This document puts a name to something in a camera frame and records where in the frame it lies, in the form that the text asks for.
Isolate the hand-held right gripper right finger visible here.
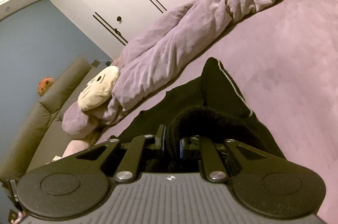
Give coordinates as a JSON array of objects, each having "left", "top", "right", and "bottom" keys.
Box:
[{"left": 180, "top": 135, "right": 260, "bottom": 182}]

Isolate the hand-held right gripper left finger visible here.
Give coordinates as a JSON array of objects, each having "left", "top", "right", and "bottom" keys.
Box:
[{"left": 75, "top": 126, "right": 167, "bottom": 183}]

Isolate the black knit sweater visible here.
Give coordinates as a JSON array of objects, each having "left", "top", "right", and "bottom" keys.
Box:
[{"left": 121, "top": 57, "right": 283, "bottom": 174}]

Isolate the cream cat plush pillow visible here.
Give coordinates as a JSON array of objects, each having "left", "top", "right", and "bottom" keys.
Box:
[{"left": 78, "top": 65, "right": 120, "bottom": 111}]

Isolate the purple pillow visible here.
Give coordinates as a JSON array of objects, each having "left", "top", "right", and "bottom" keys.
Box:
[{"left": 62, "top": 101, "right": 122, "bottom": 138}]

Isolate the pink pillow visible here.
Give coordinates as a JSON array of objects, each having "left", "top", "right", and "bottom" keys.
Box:
[{"left": 63, "top": 139, "right": 91, "bottom": 159}]

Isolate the purple duvet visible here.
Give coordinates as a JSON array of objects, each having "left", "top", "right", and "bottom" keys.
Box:
[{"left": 106, "top": 0, "right": 317, "bottom": 125}]

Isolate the orange plush toy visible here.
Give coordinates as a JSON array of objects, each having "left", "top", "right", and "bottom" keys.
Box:
[{"left": 37, "top": 77, "right": 55, "bottom": 97}]

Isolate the grey upholstered headboard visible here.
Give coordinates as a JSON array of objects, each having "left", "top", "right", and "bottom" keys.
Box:
[{"left": 0, "top": 55, "right": 93, "bottom": 182}]

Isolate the bed with purple sheet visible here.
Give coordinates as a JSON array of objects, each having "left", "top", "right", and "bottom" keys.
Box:
[{"left": 66, "top": 0, "right": 338, "bottom": 187}]

